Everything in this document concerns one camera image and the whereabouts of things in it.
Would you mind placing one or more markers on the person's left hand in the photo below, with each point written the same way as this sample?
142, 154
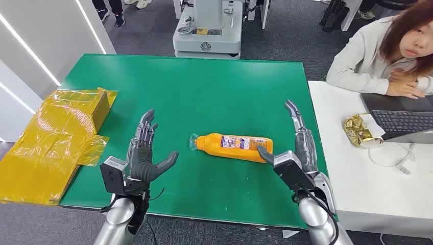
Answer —
402, 76

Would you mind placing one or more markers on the person's right hand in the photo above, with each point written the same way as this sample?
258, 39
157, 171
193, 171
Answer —
406, 90

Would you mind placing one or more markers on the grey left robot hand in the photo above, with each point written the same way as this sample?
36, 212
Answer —
140, 165

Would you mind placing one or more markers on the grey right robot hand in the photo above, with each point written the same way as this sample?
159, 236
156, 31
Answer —
306, 148

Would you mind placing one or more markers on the orange plastic bottle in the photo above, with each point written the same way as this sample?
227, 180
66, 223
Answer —
230, 152

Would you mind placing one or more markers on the white robot base machine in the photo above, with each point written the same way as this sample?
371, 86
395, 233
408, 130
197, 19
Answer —
209, 40

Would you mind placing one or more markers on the dark laptop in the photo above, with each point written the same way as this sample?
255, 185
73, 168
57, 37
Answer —
399, 115

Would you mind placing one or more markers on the person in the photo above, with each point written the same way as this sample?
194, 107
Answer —
362, 61
116, 10
142, 3

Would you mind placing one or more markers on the gold foil snack wrapper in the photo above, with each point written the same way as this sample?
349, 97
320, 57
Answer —
357, 130

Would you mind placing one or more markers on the white table foot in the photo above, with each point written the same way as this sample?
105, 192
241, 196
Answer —
290, 234

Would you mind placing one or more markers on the yellow film wrapped cardboard box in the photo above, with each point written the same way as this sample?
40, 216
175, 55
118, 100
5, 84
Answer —
50, 142

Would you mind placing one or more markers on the white desk panel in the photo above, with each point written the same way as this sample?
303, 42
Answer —
264, 11

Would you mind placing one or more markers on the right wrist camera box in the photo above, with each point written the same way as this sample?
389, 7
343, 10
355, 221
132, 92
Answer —
292, 172

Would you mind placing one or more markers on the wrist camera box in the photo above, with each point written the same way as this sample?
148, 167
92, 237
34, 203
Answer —
113, 175
292, 172

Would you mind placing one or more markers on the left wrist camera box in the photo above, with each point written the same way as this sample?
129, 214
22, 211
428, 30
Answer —
113, 175

